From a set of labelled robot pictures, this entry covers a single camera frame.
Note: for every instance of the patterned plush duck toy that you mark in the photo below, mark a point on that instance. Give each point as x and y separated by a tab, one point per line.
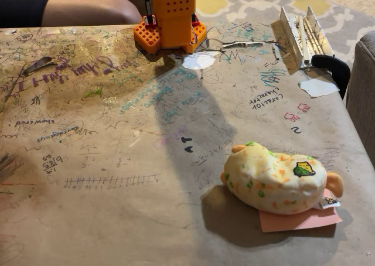
272	184

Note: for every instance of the orange robot arm with base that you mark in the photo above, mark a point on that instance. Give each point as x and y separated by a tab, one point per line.
175	23

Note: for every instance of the round white paper patch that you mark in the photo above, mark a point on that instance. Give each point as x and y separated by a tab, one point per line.
197	61

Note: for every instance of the torn white paper scrap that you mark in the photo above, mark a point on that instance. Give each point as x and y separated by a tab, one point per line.
317	88

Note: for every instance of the grey yellow patterned rug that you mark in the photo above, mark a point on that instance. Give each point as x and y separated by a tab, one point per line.
252	5

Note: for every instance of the pink sticky note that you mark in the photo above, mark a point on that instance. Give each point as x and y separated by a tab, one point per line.
293	223

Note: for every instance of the person's bare leg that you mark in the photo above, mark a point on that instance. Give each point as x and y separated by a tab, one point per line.
93	12

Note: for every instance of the grey torn tape scrap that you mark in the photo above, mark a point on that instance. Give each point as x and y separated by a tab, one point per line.
39	64

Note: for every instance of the black curved clamp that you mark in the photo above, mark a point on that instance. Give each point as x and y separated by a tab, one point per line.
337	65

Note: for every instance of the grey couch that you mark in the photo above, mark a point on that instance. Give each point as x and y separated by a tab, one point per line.
363	96

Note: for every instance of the black shorts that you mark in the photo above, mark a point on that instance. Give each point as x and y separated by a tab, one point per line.
20	9

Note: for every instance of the white metal rail frame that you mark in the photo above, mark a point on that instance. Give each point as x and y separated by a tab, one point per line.
293	40

